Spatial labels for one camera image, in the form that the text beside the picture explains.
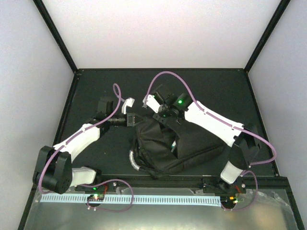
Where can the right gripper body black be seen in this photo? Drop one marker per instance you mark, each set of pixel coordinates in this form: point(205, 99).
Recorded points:
point(164, 120)

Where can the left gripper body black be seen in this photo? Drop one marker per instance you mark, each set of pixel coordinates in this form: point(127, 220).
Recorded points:
point(129, 119)

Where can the green cap marker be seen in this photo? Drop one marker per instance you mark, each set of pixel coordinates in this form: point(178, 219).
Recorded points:
point(173, 146)

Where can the black student bag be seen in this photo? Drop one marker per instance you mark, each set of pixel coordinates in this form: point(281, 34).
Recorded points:
point(167, 149)

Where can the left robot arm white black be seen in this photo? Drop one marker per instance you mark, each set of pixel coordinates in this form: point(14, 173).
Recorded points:
point(54, 171)

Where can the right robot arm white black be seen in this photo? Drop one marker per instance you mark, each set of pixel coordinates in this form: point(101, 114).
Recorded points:
point(243, 144)

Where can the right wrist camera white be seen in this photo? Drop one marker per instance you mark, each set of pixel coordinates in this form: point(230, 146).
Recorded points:
point(151, 102)

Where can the black front rail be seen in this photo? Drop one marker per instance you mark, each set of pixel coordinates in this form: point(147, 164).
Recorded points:
point(145, 181)

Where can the light blue slotted cable duct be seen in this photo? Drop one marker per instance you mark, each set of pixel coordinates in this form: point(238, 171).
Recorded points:
point(213, 201)

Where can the left black frame post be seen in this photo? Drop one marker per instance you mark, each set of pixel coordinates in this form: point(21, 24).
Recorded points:
point(55, 33)

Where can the black frame post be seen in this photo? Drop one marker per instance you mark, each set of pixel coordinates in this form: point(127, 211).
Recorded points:
point(282, 6)
point(55, 33)

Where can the right black frame post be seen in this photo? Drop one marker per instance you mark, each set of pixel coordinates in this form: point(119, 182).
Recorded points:
point(282, 6)

